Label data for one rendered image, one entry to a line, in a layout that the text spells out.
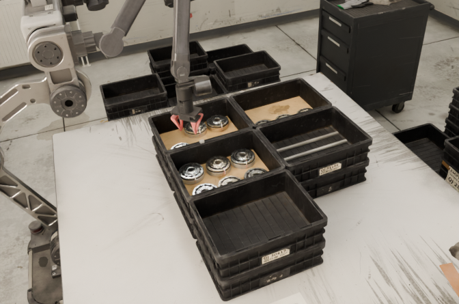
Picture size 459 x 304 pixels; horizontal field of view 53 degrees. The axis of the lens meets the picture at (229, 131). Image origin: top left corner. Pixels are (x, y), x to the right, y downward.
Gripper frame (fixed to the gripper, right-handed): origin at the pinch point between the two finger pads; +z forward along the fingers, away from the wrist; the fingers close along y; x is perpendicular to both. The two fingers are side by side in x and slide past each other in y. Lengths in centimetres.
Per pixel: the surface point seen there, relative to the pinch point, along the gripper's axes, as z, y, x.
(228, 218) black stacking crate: 23.1, -22.9, 17.3
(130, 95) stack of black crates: 58, 100, -95
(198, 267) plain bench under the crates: 36, -17, 32
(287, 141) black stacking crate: 23, -29, -35
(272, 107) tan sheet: 23, -13, -60
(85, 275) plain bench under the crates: 37, 21, 50
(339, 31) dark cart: 32, -21, -183
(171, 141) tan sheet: 23.4, 20.9, -18.5
